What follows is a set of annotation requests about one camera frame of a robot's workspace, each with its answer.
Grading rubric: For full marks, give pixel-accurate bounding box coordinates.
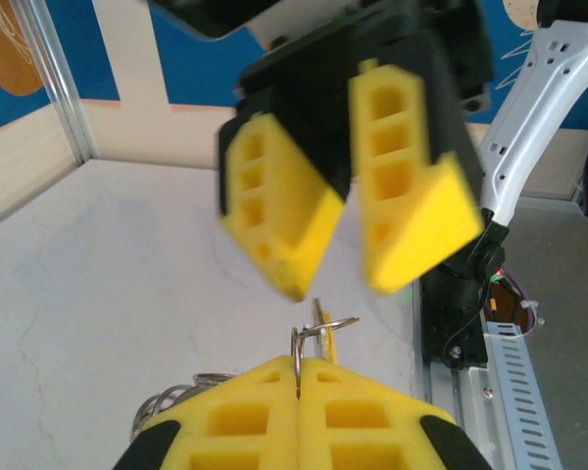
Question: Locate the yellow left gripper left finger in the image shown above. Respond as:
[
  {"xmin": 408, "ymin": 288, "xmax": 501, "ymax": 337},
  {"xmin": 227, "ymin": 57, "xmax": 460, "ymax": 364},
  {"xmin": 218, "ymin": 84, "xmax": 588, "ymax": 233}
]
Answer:
[{"xmin": 111, "ymin": 354, "xmax": 301, "ymax": 470}]

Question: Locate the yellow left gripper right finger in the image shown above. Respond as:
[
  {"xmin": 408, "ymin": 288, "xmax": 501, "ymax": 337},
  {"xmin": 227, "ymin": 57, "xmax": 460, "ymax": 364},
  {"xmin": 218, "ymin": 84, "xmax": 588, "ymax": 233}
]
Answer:
[{"xmin": 298, "ymin": 358, "xmax": 494, "ymax": 470}]

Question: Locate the silver keyring chain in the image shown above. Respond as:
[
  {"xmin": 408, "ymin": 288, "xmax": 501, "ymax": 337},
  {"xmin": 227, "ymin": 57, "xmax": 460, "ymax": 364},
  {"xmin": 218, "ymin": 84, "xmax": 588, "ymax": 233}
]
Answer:
[{"xmin": 129, "ymin": 315, "xmax": 362, "ymax": 438}]

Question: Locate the yellow plastic key tag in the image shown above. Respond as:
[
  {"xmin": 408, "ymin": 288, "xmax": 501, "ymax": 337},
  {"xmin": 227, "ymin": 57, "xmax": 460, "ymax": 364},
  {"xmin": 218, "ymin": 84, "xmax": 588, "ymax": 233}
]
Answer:
[{"xmin": 312, "ymin": 297, "xmax": 343, "ymax": 366}]

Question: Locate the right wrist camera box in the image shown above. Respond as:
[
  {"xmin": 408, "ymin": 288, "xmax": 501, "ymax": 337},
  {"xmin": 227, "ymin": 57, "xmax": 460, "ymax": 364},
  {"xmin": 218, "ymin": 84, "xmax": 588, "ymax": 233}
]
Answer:
[{"xmin": 146, "ymin": 0, "xmax": 388, "ymax": 51}]

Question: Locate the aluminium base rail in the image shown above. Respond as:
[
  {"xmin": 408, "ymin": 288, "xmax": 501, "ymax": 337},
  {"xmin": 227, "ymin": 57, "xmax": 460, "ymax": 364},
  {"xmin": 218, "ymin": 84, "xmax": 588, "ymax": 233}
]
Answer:
[{"xmin": 411, "ymin": 283, "xmax": 496, "ymax": 470}]

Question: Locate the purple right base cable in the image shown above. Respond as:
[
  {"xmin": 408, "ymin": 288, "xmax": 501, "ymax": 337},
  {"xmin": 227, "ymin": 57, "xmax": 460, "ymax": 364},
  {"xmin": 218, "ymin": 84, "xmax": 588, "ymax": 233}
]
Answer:
[{"xmin": 489, "ymin": 273, "xmax": 545, "ymax": 344}]

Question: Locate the grey slotted cable duct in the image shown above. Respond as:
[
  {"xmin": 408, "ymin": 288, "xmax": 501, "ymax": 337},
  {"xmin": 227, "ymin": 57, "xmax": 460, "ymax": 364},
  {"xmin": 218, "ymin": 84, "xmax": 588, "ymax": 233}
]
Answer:
[{"xmin": 482, "ymin": 320, "xmax": 567, "ymax": 470}]

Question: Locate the aluminium frame post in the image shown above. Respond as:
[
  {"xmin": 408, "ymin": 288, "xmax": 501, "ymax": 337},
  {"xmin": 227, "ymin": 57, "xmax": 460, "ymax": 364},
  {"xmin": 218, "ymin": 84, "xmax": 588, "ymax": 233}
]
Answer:
[{"xmin": 17, "ymin": 0, "xmax": 99, "ymax": 165}]

